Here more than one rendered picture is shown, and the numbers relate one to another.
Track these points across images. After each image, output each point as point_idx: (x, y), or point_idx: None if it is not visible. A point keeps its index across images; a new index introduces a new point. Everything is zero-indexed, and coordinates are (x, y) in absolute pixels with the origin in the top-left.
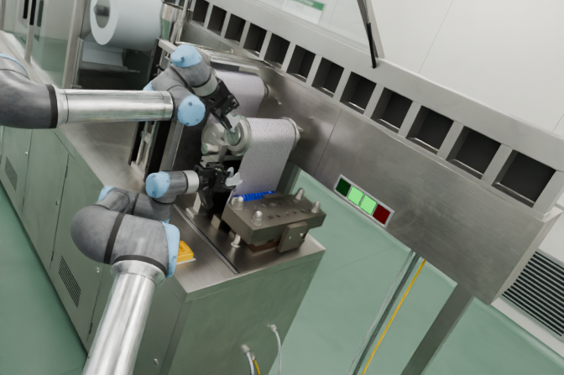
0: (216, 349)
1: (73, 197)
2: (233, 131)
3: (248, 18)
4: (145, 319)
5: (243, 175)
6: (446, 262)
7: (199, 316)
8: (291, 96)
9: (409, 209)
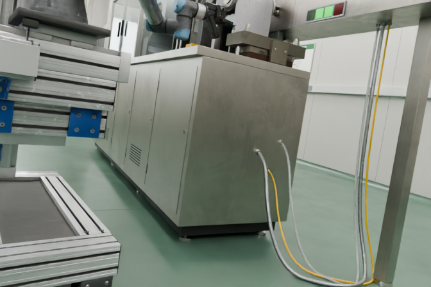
0: (230, 130)
1: (138, 94)
2: None
3: None
4: None
5: (238, 21)
6: None
7: (210, 77)
8: None
9: None
